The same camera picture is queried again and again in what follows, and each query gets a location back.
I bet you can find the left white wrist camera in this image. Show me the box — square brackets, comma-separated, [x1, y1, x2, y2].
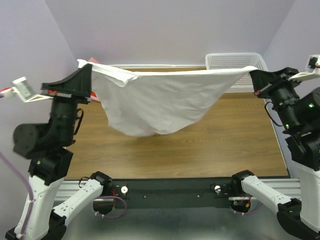
[0, 77, 53, 103]

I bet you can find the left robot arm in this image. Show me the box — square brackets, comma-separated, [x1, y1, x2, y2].
[5, 63, 113, 240]

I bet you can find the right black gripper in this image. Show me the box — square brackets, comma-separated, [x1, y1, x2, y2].
[248, 65, 302, 130]

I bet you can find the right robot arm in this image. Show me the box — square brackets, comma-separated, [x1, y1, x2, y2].
[230, 67, 320, 240]

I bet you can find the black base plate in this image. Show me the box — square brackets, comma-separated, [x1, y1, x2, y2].
[92, 177, 261, 216]

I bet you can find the white t shirt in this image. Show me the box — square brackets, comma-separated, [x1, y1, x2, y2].
[78, 59, 256, 137]

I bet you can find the light pink folded shirt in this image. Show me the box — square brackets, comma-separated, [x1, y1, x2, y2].
[88, 57, 101, 103]

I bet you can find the white plastic basket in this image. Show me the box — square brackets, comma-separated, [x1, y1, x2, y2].
[205, 52, 268, 93]

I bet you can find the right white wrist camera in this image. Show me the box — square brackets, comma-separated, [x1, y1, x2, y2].
[288, 54, 320, 83]

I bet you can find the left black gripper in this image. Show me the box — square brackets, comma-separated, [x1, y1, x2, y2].
[42, 62, 94, 146]

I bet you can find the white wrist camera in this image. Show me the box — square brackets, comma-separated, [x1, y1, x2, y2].
[0, 77, 53, 103]
[288, 54, 320, 83]

